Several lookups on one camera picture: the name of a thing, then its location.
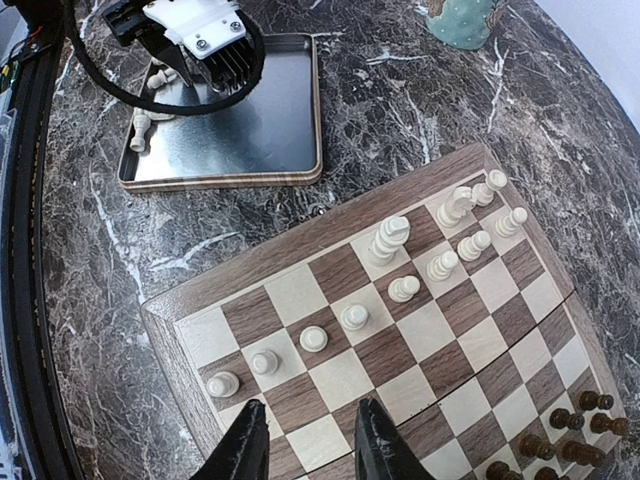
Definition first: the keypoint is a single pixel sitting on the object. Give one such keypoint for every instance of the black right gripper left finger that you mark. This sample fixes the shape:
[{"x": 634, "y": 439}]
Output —
[{"x": 243, "y": 452}]

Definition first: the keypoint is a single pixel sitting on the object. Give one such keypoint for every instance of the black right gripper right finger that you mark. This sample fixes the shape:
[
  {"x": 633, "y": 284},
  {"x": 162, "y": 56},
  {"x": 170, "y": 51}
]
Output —
[{"x": 380, "y": 451}]

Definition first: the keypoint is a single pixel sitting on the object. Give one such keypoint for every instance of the white chess pawn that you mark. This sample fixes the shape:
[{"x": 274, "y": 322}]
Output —
[
  {"x": 403, "y": 289},
  {"x": 354, "y": 317},
  {"x": 441, "y": 267},
  {"x": 223, "y": 384}
]

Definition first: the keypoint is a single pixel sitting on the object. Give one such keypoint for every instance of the wooden chessboard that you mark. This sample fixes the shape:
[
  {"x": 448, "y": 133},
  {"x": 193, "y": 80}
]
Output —
[{"x": 496, "y": 343}]

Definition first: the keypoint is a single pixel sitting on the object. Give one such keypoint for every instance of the white chess queen piece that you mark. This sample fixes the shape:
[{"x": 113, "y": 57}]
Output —
[{"x": 392, "y": 233}]

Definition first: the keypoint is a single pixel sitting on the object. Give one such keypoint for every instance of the white chess knight piece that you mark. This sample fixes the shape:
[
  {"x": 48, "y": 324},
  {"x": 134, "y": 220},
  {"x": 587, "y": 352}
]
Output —
[{"x": 456, "y": 206}]

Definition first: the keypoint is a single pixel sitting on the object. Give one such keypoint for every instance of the white chess rook piece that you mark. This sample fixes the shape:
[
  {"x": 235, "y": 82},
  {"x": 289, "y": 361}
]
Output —
[{"x": 484, "y": 192}]

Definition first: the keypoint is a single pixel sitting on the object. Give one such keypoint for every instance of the silver metal tray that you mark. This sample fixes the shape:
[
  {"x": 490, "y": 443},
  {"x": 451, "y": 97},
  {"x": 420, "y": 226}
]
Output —
[{"x": 271, "y": 138}]

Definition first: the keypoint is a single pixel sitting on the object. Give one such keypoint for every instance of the dark chess pieces row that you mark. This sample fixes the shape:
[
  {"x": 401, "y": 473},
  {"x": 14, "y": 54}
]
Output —
[{"x": 566, "y": 437}]

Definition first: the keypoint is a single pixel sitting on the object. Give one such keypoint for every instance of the white pieces pile in tray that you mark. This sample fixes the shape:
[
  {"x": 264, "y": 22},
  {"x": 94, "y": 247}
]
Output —
[{"x": 161, "y": 78}]

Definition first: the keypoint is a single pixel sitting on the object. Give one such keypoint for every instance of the white floral ceramic mug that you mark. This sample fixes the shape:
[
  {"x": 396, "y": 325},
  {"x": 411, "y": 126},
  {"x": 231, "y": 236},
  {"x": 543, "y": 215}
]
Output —
[{"x": 463, "y": 24}]

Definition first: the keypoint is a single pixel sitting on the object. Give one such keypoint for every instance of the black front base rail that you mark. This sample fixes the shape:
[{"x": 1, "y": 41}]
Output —
[{"x": 35, "y": 420}]

